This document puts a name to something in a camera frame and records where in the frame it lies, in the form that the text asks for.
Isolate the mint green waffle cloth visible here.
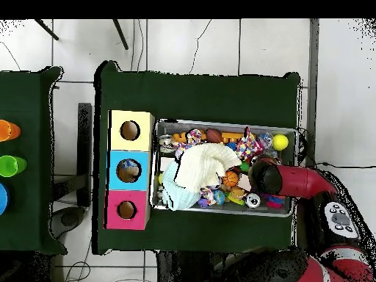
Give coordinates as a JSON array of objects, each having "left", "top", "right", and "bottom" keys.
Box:
[{"left": 160, "top": 160, "right": 202, "bottom": 212}]

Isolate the orange toy block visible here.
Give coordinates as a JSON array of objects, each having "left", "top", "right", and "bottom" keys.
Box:
[{"left": 222, "top": 131, "right": 245, "bottom": 144}]

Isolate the orange plastic cup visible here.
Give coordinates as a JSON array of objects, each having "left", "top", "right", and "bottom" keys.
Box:
[{"left": 0, "top": 119, "right": 21, "bottom": 142}]

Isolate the green plastic cup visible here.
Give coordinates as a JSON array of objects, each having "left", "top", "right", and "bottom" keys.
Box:
[{"left": 0, "top": 154, "right": 28, "bottom": 178}]

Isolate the dark green table cloth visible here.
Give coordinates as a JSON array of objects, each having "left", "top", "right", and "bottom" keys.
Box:
[
  {"left": 0, "top": 65, "right": 68, "bottom": 255},
  {"left": 92, "top": 59, "right": 301, "bottom": 256}
]

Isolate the black power cable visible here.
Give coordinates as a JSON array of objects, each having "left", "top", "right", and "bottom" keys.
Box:
[{"left": 315, "top": 161, "right": 376, "bottom": 170}]

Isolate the orange toy basketball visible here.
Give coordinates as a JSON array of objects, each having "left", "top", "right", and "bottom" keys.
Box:
[{"left": 222, "top": 170, "right": 239, "bottom": 188}]

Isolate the crushed metal can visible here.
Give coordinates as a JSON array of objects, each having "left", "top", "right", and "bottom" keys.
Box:
[{"left": 158, "top": 134, "right": 176, "bottom": 153}]

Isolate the black tripod leg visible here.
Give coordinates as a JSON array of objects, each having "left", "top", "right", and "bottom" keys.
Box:
[
  {"left": 34, "top": 18, "right": 59, "bottom": 41},
  {"left": 112, "top": 18, "right": 129, "bottom": 51}
]

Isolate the cream waffle cloth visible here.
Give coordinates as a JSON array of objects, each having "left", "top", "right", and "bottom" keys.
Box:
[{"left": 173, "top": 142, "right": 243, "bottom": 193}]

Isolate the wooden box with three holes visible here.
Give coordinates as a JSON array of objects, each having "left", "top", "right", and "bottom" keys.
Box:
[{"left": 104, "top": 109, "right": 156, "bottom": 231}]

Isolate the yellow ball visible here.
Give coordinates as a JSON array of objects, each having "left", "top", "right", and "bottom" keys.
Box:
[{"left": 271, "top": 134, "right": 289, "bottom": 151}]

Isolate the plain wooden cube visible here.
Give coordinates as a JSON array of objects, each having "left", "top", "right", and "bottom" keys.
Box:
[{"left": 236, "top": 174, "right": 252, "bottom": 192}]

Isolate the grey round stand foot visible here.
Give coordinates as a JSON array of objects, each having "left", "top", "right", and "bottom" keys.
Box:
[{"left": 49, "top": 206, "right": 86, "bottom": 239}]

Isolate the shallow silver mesh bin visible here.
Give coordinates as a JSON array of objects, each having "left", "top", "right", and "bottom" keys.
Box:
[{"left": 148, "top": 118, "right": 297, "bottom": 218}]

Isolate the blue plastic cup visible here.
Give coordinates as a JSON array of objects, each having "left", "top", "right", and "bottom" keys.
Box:
[{"left": 0, "top": 182, "right": 10, "bottom": 216}]

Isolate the brown toy football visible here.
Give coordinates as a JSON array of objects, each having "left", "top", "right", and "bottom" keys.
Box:
[{"left": 205, "top": 128, "right": 223, "bottom": 144}]

